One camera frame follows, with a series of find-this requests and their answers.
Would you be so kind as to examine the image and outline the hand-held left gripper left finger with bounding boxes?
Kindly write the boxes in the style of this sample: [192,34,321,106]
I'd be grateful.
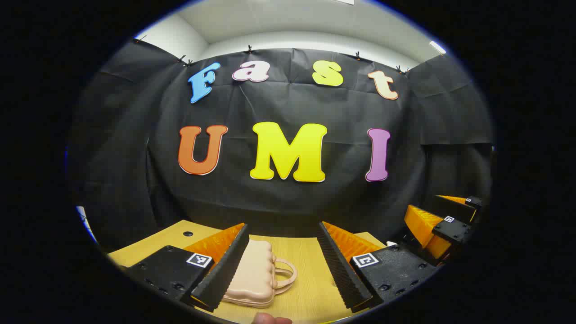
[121,223,250,312]

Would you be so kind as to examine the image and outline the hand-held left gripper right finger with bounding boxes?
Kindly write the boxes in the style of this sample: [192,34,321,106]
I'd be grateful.
[318,221,439,313]

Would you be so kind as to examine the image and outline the beige suitcase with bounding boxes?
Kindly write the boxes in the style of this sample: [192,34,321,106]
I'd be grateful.
[220,239,298,309]

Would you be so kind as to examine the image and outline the black backdrop cloth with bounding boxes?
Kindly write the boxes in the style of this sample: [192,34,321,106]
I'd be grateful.
[67,40,495,252]

